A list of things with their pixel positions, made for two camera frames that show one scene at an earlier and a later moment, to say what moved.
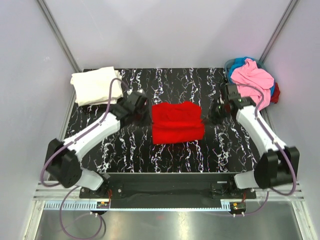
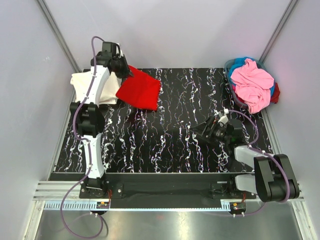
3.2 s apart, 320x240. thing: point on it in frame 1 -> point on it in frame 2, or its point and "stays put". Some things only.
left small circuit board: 102,204 stays put
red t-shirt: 175,122 -> 141,90
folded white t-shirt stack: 92,87 stays put
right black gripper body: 218,113 -> 221,134
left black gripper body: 142,118 -> 121,70
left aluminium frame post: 75,66 stays put
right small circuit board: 239,206 stays put
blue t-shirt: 240,62 stays put
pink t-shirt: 248,73 stays put
